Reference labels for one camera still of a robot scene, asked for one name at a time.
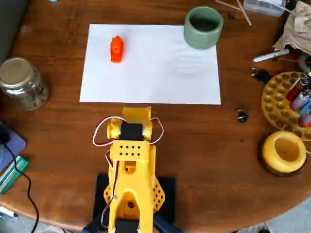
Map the crumpled brown paper bag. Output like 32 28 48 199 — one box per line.
273 0 311 56

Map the glass jar with gold lid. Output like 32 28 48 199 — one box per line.
0 57 49 112

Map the blue lighter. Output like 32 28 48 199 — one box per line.
299 100 311 117

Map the white device with black button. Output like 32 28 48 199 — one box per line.
0 205 19 223

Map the red lighter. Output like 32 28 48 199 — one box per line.
285 72 310 101

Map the black base mat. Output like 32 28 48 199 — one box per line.
93 172 177 224

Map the clear plastic box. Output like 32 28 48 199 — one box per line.
242 0 287 17

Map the grey hose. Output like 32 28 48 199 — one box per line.
297 52 311 71

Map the pink lighter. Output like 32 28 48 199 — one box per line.
291 91 311 111

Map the green and white box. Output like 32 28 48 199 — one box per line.
0 155 30 196

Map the black key fob with ring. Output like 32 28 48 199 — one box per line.
251 68 272 84

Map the green ribbed ceramic cup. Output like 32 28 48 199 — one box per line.
183 6 224 50

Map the blue clamp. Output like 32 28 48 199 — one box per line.
152 215 183 233
82 217 110 233

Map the white marker pen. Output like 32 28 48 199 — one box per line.
252 49 291 63

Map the purple notebook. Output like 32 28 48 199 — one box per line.
0 127 27 172

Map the thin red wire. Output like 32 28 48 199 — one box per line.
278 57 311 65

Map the red and white servo cable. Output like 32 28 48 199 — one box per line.
92 116 123 148
148 117 165 146

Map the black power cable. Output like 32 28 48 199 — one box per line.
0 139 40 233

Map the yellow round holder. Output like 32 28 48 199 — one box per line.
263 131 307 174

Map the short white stick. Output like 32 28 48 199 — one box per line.
214 0 243 11

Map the orange plastic object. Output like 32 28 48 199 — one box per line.
109 35 125 63

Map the long white stick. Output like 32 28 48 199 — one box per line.
236 0 252 26

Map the white paper sheet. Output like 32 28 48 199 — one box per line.
79 23 222 105

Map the small black metal clip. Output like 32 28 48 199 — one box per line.
236 110 250 124

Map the yellow round dimpled tray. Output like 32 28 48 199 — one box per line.
261 71 311 141

